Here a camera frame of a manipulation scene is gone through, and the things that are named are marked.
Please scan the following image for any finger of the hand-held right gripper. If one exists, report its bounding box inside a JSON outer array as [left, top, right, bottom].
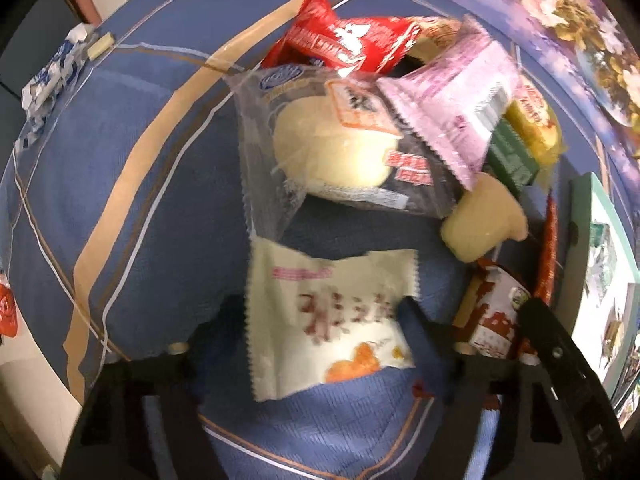
[[517, 297, 588, 396]]

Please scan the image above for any cream biscuit packet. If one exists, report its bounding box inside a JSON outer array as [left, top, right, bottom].
[[411, 16, 463, 63]]

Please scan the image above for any clear round bun packet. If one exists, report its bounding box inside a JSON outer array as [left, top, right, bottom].
[[224, 64, 463, 241]]

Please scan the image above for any floral painting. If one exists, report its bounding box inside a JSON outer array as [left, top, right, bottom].
[[421, 0, 640, 163]]

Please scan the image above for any red wrapper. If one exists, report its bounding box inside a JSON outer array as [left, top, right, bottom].
[[0, 270, 19, 342]]

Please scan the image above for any red and white snack packet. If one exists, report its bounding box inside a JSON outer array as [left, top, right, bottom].
[[452, 259, 532, 361]]

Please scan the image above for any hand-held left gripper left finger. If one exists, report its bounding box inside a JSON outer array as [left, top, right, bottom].
[[60, 300, 248, 480]]

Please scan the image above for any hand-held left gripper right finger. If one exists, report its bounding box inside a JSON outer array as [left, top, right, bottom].
[[400, 305, 566, 480]]

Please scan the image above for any yellow soft bread packet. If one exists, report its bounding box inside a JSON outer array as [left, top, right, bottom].
[[504, 76, 567, 171]]

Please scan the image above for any lilac snack packet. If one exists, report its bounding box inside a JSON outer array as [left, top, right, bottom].
[[376, 16, 522, 192]]

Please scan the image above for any dark green snack packet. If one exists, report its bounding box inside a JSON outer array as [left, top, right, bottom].
[[486, 119, 542, 192]]

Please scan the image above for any white packet with orange print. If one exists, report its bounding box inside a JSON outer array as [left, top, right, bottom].
[[244, 237, 421, 403]]

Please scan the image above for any pale yellow bun packet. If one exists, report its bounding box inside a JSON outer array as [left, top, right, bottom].
[[440, 172, 530, 264]]

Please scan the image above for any small cream block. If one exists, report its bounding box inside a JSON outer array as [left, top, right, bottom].
[[87, 32, 117, 62]]

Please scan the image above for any blue checked cloth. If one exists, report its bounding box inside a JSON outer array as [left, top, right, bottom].
[[0, 0, 628, 480]]

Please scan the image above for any blue and white packet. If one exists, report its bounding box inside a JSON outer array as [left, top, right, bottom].
[[14, 24, 101, 157]]

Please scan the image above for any red sausage stick packet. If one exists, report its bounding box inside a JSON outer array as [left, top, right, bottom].
[[531, 192, 560, 308]]

